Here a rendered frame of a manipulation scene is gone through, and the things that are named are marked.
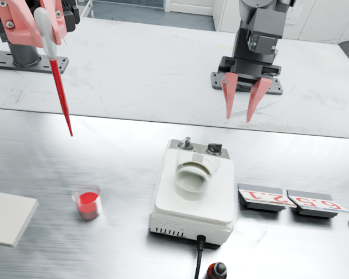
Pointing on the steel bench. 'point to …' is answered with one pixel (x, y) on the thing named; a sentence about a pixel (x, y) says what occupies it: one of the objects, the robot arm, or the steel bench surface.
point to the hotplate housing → (187, 223)
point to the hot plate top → (219, 214)
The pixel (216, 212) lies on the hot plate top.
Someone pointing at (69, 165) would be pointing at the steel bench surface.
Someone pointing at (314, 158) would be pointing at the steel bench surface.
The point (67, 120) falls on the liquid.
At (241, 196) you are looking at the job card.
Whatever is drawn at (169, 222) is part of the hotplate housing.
